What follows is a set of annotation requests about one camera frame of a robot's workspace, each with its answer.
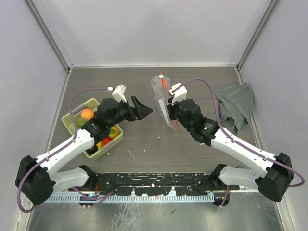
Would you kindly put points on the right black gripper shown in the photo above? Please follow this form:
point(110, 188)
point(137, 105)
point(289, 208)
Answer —
point(171, 108)

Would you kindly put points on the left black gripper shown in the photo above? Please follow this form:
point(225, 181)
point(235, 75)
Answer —
point(141, 110)

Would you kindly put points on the clear orange zip bag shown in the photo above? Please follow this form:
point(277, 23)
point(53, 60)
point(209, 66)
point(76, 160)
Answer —
point(160, 86)

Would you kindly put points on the yellow toy banana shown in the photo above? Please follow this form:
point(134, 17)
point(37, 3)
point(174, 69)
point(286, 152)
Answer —
point(99, 145)

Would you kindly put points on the green toy leaves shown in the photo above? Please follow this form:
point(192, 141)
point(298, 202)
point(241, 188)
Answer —
point(80, 123)

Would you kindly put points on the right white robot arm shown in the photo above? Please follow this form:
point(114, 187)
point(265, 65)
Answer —
point(270, 174)

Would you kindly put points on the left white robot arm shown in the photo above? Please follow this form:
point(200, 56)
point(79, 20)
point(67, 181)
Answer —
point(38, 178)

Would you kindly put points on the yellow orange toy fruit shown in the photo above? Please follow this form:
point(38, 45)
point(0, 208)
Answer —
point(112, 136)

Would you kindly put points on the green plastic basket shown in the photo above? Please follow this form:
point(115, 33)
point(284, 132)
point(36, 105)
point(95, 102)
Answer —
point(92, 104)

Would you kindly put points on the red toy tomato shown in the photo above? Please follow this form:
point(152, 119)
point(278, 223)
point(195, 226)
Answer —
point(106, 140)

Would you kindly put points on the orange toy peach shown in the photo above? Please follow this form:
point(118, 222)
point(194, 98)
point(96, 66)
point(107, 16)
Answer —
point(87, 114)

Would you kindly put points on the dark purple toy plum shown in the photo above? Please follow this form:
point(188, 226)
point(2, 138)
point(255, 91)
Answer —
point(92, 150)

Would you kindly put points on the grey folded cloth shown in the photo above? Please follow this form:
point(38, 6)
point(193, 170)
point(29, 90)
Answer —
point(235, 106)

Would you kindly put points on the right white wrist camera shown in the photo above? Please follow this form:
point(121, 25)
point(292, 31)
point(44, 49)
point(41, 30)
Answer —
point(178, 92)

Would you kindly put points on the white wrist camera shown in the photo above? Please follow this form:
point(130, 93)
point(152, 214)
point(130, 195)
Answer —
point(178, 92)
point(118, 93)

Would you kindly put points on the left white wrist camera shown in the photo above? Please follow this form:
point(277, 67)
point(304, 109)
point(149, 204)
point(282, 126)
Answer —
point(118, 93)

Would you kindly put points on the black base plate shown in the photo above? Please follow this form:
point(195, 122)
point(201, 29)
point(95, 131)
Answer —
point(139, 184)

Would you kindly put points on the grey slotted cable duct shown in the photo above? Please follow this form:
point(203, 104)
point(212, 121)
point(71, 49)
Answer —
point(74, 197)

